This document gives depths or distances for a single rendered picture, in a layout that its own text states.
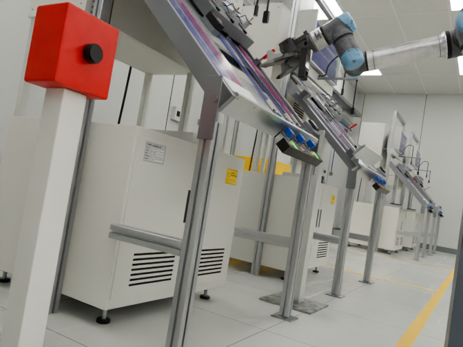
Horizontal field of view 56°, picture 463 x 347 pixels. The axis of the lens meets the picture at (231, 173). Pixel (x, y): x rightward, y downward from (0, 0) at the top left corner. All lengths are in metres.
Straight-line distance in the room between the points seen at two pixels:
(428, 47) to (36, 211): 1.35
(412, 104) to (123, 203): 8.45
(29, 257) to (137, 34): 1.11
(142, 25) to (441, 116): 7.96
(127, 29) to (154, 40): 0.16
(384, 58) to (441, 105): 7.71
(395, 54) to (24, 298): 1.38
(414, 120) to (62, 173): 8.72
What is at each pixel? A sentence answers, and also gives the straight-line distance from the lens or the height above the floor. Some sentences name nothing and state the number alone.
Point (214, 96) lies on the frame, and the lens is 1.13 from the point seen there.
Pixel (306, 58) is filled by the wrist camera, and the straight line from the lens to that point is 1.64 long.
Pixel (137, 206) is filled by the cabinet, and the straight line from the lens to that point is 1.38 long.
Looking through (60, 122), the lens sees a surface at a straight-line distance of 0.94.
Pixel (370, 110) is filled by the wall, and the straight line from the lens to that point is 9.58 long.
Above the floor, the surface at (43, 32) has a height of 0.72.
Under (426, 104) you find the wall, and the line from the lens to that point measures 9.42.
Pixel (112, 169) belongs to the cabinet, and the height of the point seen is 0.48.
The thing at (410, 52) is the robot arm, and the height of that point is 1.05.
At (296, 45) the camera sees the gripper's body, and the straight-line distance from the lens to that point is 1.68.
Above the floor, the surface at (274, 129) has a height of 0.70.
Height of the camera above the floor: 0.46
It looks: 3 degrees up
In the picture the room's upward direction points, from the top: 9 degrees clockwise
